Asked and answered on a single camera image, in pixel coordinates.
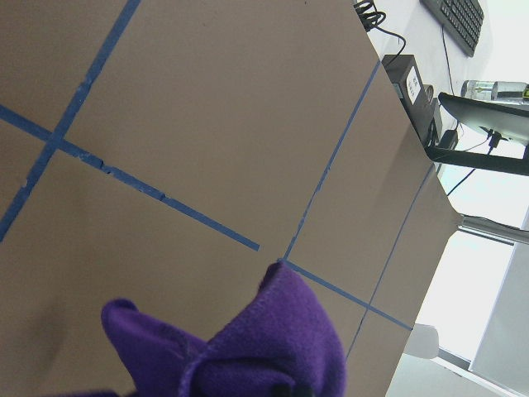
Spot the purple towel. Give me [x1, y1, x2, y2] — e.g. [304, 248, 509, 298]
[101, 261, 347, 396]

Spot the black power box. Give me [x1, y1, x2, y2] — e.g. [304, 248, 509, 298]
[382, 55, 442, 147]

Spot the white chair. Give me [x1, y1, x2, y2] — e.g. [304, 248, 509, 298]
[403, 323, 440, 359]

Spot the clear water bottle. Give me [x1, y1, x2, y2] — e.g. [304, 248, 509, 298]
[460, 80, 528, 103]

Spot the black monitor stand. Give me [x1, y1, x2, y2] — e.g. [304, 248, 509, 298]
[425, 93, 528, 176]

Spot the black keyboard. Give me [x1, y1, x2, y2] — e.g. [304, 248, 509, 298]
[420, 0, 484, 57]

